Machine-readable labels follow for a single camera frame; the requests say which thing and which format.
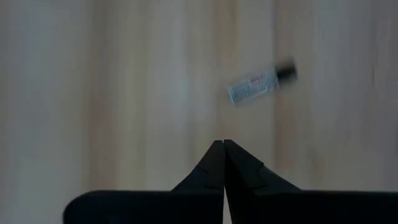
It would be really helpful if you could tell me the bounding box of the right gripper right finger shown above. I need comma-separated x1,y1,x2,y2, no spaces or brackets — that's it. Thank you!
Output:
224,139,398,224

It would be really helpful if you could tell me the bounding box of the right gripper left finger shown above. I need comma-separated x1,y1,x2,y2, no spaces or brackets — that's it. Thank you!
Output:
63,139,225,224

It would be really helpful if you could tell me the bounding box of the silver black Energizer battery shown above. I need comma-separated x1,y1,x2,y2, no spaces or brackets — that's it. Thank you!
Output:
225,57,299,107

